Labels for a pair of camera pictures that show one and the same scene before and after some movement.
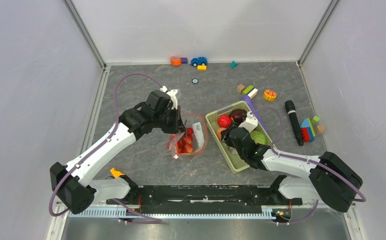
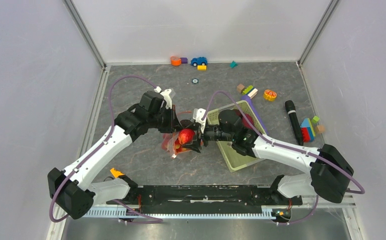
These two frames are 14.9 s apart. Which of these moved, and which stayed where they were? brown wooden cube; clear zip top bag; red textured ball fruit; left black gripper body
Moved: red textured ball fruit
Stayed: clear zip top bag; brown wooden cube; left black gripper body
